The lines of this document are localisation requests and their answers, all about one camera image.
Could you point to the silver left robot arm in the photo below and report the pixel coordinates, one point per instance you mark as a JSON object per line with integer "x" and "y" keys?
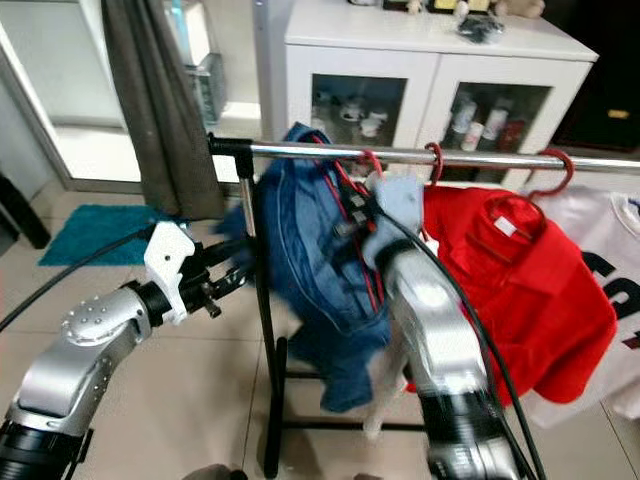
{"x": 80, "y": 350}

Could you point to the metal clothes rack black frame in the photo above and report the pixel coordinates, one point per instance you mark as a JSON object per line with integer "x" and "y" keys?
{"x": 310, "y": 150}

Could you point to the red polo shirt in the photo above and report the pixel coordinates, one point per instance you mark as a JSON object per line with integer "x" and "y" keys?
{"x": 530, "y": 290}

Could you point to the dark bundle on cabinet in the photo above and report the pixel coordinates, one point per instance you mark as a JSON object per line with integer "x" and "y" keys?
{"x": 480, "y": 27}

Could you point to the brown plush toy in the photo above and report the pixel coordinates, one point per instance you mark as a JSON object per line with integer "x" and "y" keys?
{"x": 520, "y": 6}

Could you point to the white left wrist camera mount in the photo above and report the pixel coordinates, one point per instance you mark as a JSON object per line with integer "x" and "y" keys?
{"x": 165, "y": 265}

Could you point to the grey curtain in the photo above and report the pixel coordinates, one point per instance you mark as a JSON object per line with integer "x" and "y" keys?
{"x": 160, "y": 100}

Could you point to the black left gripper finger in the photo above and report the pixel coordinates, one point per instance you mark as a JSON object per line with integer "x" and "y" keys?
{"x": 236, "y": 282}
{"x": 225, "y": 251}

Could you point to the black furniture with legs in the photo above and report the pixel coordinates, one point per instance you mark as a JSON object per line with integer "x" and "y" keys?
{"x": 20, "y": 210}

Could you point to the grey robot leg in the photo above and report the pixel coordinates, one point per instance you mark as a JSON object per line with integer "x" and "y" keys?
{"x": 212, "y": 472}

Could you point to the white glass-door cabinet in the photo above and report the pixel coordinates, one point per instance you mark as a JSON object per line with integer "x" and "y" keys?
{"x": 430, "y": 50}

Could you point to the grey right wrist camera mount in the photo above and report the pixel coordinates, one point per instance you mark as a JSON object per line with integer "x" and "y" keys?
{"x": 400, "y": 205}

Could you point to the teal floor mat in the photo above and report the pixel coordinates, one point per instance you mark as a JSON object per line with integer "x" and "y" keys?
{"x": 100, "y": 235}

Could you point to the grey slatted box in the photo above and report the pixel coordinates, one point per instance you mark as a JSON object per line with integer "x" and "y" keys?
{"x": 208, "y": 90}

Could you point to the blue denim jeans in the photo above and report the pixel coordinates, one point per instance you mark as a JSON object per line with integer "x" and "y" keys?
{"x": 310, "y": 270}

